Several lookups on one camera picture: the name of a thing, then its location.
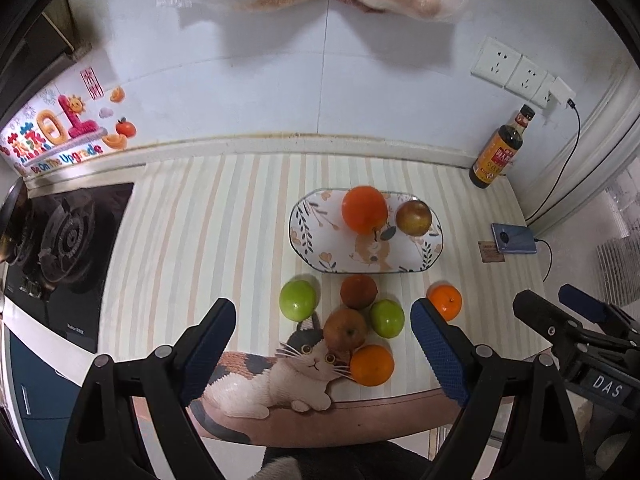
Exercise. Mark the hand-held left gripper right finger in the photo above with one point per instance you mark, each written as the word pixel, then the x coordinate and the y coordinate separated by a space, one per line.
pixel 440 355

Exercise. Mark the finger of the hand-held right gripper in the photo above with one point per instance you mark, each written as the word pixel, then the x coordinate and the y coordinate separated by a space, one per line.
pixel 585 305
pixel 537 312

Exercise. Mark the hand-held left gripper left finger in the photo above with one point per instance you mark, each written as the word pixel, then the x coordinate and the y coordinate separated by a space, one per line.
pixel 207 355

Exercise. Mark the small orange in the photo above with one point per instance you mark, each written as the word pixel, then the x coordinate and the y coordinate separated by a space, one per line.
pixel 446 301

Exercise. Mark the green apple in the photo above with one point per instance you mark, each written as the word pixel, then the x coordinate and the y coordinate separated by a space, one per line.
pixel 298 300
pixel 387 318

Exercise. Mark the red-brown apple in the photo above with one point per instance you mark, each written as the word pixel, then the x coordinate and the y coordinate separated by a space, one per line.
pixel 345 328

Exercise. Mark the dark brown-red round fruit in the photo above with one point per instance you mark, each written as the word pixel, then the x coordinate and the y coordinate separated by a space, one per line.
pixel 358 291

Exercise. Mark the oval floral ceramic plate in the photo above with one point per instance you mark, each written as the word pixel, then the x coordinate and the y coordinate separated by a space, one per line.
pixel 325 222

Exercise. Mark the blue smartphone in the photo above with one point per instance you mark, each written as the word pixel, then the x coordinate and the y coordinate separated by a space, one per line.
pixel 514 238

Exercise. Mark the brown card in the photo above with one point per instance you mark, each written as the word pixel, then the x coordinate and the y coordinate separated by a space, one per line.
pixel 487 252

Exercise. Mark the striped cat print tablecloth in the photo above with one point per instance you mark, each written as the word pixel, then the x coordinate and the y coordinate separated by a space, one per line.
pixel 225 220

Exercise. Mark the purple-brown round fruit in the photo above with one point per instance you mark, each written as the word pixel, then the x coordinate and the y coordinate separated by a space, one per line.
pixel 414 217

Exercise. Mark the black gas stove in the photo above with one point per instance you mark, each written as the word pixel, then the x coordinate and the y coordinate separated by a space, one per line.
pixel 100 240

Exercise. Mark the dark sauce bottle yellow label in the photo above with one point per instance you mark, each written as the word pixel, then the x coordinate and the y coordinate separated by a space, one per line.
pixel 492 157

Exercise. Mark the large red-orange orange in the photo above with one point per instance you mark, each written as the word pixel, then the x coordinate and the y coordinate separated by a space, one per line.
pixel 365 209

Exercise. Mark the blue cabinet front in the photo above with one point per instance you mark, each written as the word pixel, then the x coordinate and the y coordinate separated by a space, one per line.
pixel 30 390

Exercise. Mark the white charger plug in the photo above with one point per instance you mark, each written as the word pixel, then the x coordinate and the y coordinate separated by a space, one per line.
pixel 561 91

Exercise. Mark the dark frying pan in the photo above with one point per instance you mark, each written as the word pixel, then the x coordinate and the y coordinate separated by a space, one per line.
pixel 12 210

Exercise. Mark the black range hood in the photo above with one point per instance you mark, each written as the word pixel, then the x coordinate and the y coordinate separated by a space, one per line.
pixel 50 35

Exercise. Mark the white wall socket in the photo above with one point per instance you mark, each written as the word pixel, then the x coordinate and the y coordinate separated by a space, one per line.
pixel 527 77
pixel 495 60
pixel 542 97

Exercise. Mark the colourful wall sticker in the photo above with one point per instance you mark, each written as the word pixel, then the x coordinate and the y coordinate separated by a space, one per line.
pixel 65 125

